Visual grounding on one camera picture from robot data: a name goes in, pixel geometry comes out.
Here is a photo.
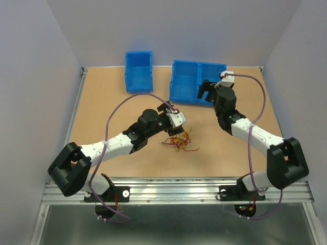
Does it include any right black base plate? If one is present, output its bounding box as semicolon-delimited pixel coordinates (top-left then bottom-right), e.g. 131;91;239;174
216;185;266;202

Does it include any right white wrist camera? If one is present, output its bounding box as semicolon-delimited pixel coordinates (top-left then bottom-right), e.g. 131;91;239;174
215;70;235;88

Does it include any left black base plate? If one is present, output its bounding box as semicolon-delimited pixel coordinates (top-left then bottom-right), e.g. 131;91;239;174
99;186;130;203

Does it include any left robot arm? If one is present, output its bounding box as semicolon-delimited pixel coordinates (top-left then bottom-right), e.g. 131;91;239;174
48;104;186;201

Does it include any right blue bin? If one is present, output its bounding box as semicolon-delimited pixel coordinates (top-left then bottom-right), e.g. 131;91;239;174
196;62;227;95

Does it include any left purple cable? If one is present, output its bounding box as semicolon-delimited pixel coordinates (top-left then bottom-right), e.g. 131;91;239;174
86;93;179;224

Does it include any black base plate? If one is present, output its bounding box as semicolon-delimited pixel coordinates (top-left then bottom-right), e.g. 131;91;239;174
216;185;266;202
99;186;130;203

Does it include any aluminium rail frame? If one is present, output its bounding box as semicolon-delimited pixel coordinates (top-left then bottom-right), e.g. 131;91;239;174
29;66;327;245

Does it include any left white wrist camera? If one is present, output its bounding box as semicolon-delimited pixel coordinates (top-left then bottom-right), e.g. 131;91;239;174
166;109;187;128

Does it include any red yellow wire tangle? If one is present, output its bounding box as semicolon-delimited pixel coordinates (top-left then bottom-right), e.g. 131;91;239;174
160;124;200;154

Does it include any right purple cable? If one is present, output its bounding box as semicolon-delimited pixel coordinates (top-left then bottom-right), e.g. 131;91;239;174
221;72;284;222

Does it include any small blue bin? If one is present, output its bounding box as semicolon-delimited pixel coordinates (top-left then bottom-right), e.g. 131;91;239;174
125;51;153;93

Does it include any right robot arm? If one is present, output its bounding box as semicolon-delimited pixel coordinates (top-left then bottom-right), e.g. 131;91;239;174
197;80;309;201

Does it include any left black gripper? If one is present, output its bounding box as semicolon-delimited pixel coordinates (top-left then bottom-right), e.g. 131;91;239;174
146;102;182;138

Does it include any purple cable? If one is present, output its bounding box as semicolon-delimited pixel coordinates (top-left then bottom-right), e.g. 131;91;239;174
86;93;179;224
221;72;284;222

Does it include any middle blue bin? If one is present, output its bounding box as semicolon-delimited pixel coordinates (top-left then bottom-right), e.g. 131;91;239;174
169;60;200;105

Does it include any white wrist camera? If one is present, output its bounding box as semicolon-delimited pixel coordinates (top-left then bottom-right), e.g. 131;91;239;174
166;109;187;128
215;70;235;88

